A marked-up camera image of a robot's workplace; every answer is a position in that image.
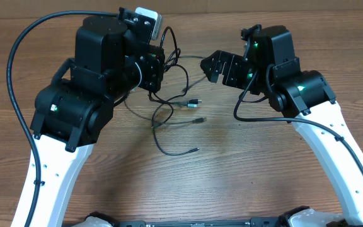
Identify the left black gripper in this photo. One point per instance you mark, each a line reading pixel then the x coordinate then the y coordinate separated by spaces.
pixel 155 65

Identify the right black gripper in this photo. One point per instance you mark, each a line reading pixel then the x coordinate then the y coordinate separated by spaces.
pixel 232 64

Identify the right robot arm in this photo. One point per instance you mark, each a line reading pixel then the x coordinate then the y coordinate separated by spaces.
pixel 305 100

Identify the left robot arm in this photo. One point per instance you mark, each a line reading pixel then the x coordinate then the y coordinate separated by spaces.
pixel 113 55

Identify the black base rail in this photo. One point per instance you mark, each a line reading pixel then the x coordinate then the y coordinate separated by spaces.
pixel 252 222

